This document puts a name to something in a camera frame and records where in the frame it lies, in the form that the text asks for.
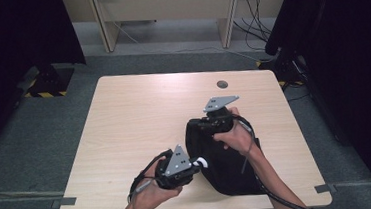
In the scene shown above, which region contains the bundle of black cables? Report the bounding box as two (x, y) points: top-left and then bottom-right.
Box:
(230, 0), (275, 53)

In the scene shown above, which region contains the grey tape piece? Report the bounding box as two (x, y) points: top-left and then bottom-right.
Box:
(51, 196), (78, 209)
(314, 182), (338, 195)

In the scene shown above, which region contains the person's left hand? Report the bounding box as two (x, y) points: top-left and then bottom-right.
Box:
(128, 155), (186, 209)

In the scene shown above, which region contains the black stand base striped tape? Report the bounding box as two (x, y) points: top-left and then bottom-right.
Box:
(19, 61), (77, 100)
(254, 46), (308, 92)

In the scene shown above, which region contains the dark curtain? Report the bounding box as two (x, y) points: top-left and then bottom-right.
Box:
(261, 0), (371, 209)
(0, 0), (95, 157)

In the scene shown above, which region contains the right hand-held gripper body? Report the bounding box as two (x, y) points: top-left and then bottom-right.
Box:
(186, 94), (244, 137)

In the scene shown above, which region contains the black tank top white trim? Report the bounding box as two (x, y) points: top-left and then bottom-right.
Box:
(183, 112), (276, 200)

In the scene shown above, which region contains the person's right hand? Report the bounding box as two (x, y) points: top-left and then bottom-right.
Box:
(209, 104), (262, 160)

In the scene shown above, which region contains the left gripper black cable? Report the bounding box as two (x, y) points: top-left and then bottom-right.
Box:
(123, 148), (180, 209)

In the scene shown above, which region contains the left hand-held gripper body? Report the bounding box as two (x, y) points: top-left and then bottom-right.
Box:
(152, 143), (203, 192)

